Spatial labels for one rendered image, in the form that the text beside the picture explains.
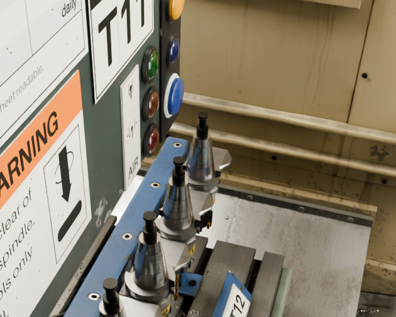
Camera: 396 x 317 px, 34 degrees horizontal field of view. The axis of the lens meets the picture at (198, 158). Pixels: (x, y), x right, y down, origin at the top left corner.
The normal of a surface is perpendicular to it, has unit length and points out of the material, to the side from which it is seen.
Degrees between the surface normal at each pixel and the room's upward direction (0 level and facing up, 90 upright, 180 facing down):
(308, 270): 24
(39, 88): 90
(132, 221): 0
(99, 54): 90
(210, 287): 0
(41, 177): 90
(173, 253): 0
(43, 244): 90
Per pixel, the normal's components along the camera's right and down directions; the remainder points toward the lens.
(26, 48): 0.96, 0.20
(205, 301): 0.04, -0.79
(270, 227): -0.08, -0.49
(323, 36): -0.29, 0.58
